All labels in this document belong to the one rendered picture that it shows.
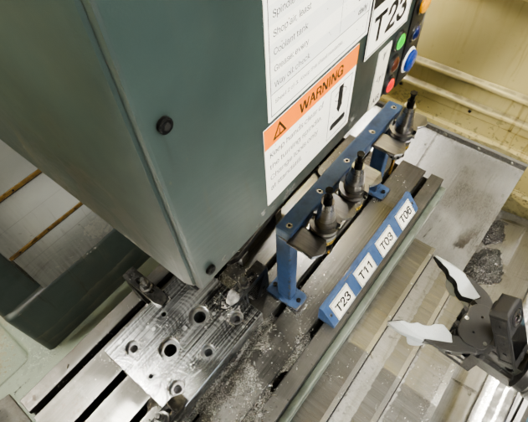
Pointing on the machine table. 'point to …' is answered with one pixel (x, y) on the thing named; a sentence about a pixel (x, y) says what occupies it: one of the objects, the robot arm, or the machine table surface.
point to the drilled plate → (233, 336)
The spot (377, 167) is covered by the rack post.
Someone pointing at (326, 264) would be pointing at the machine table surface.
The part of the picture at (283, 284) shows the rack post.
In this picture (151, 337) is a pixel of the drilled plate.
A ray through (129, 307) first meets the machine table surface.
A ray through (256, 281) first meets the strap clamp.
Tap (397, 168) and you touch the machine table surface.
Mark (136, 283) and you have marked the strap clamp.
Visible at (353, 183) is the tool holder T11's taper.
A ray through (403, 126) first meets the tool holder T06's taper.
